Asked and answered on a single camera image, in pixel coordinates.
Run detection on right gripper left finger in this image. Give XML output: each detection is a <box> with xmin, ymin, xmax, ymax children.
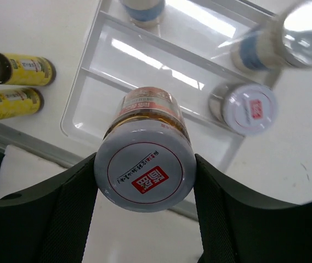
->
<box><xmin>0</xmin><ymin>155</ymin><xmax>97</xmax><ymax>262</ymax></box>

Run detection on brown spice jar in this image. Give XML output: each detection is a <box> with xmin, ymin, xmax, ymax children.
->
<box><xmin>94</xmin><ymin>87</ymin><xmax>196</xmax><ymax>213</ymax></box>
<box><xmin>208</xmin><ymin>83</ymin><xmax>278</xmax><ymax>136</ymax></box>

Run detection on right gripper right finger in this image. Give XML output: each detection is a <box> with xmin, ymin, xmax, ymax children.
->
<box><xmin>194</xmin><ymin>156</ymin><xmax>312</xmax><ymax>262</ymax></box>

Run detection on white tiered organizer tray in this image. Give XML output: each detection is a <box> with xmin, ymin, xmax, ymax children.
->
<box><xmin>61</xmin><ymin>1</ymin><xmax>279</xmax><ymax>171</ymax></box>

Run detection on blue label shaker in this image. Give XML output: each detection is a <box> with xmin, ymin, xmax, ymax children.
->
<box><xmin>230</xmin><ymin>0</ymin><xmax>312</xmax><ymax>71</ymax></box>
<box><xmin>120</xmin><ymin>0</ymin><xmax>166</xmax><ymax>28</ymax></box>

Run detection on yellow bottle beige cap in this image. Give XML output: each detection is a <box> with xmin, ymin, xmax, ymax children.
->
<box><xmin>0</xmin><ymin>87</ymin><xmax>44</xmax><ymax>120</ymax></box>

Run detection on yellow bottle dark cap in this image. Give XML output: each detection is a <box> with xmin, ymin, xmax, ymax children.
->
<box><xmin>0</xmin><ymin>53</ymin><xmax>56</xmax><ymax>87</ymax></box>

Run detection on brown spice jar front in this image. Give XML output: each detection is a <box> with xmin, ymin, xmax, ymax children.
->
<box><xmin>94</xmin><ymin>87</ymin><xmax>196</xmax><ymax>213</ymax></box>

